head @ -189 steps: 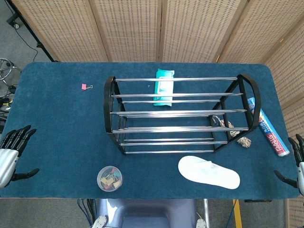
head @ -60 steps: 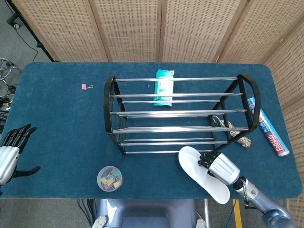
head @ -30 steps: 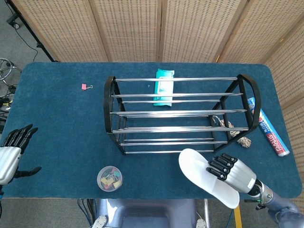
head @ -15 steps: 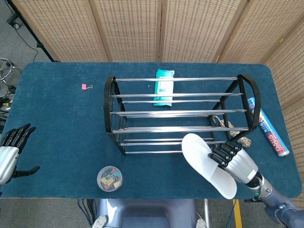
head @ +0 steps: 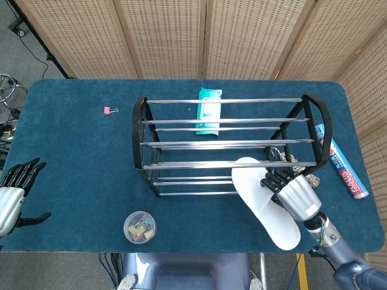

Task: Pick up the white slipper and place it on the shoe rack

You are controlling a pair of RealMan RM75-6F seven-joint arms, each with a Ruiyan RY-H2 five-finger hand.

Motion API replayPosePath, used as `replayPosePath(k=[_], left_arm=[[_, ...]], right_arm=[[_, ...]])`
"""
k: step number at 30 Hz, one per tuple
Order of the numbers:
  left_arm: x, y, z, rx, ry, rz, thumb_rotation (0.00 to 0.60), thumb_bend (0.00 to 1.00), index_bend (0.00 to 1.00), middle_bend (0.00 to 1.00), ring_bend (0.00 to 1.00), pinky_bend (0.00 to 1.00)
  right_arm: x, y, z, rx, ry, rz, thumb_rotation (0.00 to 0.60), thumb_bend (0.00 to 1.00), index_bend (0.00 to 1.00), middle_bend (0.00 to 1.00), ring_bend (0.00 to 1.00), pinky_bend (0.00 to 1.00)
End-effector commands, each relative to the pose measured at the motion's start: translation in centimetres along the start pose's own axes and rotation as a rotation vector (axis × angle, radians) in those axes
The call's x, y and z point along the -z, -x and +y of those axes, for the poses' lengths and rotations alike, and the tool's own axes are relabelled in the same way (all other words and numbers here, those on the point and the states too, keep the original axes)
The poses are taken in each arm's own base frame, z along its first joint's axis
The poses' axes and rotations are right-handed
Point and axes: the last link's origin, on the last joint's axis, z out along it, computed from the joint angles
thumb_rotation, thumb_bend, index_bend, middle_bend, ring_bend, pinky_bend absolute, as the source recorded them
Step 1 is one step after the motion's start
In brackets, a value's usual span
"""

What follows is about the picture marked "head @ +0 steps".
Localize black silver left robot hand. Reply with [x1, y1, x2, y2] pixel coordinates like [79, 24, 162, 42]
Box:
[0, 157, 52, 238]

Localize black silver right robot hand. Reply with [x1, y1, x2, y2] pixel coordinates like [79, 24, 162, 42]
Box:
[260, 167, 322, 222]

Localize white slipper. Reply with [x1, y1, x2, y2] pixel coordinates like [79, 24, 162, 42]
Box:
[231, 156, 302, 251]

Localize black chrome shoe rack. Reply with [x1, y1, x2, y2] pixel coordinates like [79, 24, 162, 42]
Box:
[131, 94, 333, 198]

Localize blue carpet table mat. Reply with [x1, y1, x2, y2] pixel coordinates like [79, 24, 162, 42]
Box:
[0, 79, 382, 254]

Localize chrome metal stand base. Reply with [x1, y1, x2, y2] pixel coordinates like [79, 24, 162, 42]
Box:
[0, 73, 28, 103]

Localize teal wet wipes pack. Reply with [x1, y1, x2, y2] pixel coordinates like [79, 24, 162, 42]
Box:
[195, 87, 224, 137]

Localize blue grey robot torso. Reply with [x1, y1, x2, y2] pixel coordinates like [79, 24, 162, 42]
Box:
[116, 252, 264, 290]

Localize clear jar of binder clips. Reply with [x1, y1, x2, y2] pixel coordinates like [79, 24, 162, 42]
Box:
[123, 210, 158, 244]

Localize woven bamboo folding screen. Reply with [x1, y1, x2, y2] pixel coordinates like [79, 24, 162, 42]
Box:
[13, 0, 387, 272]

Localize beige rope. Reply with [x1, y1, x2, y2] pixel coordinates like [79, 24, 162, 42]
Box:
[270, 147, 321, 189]

